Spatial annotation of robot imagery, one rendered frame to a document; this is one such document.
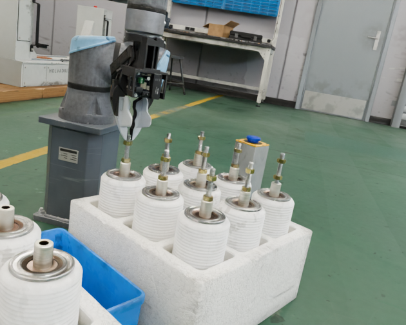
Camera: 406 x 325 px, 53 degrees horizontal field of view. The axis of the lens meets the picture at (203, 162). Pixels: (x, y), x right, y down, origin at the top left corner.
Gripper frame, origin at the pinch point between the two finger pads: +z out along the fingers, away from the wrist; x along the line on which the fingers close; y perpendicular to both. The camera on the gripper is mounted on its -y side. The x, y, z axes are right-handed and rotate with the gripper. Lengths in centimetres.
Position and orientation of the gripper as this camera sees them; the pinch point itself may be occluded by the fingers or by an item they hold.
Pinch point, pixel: (127, 133)
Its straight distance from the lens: 87.3
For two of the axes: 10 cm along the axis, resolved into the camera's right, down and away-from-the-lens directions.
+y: 5.7, 3.0, -7.7
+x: 8.1, -0.3, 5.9
